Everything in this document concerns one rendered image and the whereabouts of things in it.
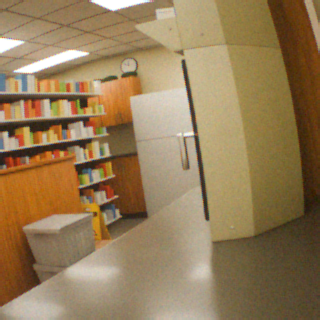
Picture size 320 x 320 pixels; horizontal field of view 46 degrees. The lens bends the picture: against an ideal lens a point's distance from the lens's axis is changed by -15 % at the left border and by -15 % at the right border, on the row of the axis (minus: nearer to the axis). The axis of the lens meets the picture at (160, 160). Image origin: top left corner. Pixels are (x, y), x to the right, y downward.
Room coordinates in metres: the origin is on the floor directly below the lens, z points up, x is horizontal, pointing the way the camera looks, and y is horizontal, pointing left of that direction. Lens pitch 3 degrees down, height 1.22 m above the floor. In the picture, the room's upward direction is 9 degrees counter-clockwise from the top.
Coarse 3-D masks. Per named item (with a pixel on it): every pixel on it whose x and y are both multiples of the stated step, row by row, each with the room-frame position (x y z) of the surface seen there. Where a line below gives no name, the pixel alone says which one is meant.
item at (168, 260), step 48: (192, 192) 1.91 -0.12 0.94; (144, 240) 1.14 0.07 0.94; (192, 240) 1.06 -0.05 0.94; (240, 240) 0.97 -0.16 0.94; (288, 240) 0.86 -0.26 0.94; (48, 288) 0.76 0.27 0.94; (96, 288) 0.75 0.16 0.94; (144, 288) 0.73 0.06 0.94; (192, 288) 0.69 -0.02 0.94; (240, 288) 0.64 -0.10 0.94; (288, 288) 0.58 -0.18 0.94
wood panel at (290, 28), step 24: (288, 0) 1.25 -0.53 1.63; (288, 24) 1.26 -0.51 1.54; (288, 48) 1.27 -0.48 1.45; (312, 48) 1.24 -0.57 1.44; (288, 72) 1.27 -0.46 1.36; (312, 72) 1.24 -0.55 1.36; (312, 96) 1.25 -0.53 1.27; (312, 120) 1.25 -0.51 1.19; (312, 144) 1.26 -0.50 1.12; (312, 168) 1.26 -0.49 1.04; (312, 192) 1.26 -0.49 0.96
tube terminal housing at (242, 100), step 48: (192, 0) 0.99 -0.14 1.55; (240, 0) 1.01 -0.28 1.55; (192, 48) 1.00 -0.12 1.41; (240, 48) 0.99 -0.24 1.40; (192, 96) 1.01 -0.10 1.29; (240, 96) 0.98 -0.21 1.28; (288, 96) 1.05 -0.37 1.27; (240, 144) 0.98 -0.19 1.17; (288, 144) 1.04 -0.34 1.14; (240, 192) 0.98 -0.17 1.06; (288, 192) 1.03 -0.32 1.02
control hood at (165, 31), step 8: (136, 24) 1.05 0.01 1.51; (144, 24) 1.04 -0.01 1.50; (152, 24) 1.03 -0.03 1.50; (160, 24) 1.02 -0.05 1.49; (168, 24) 1.02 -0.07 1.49; (176, 24) 1.01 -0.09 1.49; (144, 32) 1.04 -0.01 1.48; (152, 32) 1.03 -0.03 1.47; (160, 32) 1.02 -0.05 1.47; (168, 32) 1.02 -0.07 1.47; (176, 32) 1.01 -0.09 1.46; (160, 40) 1.02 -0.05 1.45; (168, 40) 1.02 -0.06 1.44; (176, 40) 1.01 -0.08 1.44; (176, 48) 1.01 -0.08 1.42
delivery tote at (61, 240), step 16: (32, 224) 3.18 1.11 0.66; (48, 224) 3.14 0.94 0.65; (64, 224) 3.08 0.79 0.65; (80, 224) 3.25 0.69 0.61; (32, 240) 3.05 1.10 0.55; (48, 240) 2.99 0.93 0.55; (64, 240) 2.99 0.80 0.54; (80, 240) 3.24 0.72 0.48; (48, 256) 3.02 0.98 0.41; (64, 256) 2.96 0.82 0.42; (80, 256) 3.19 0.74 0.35
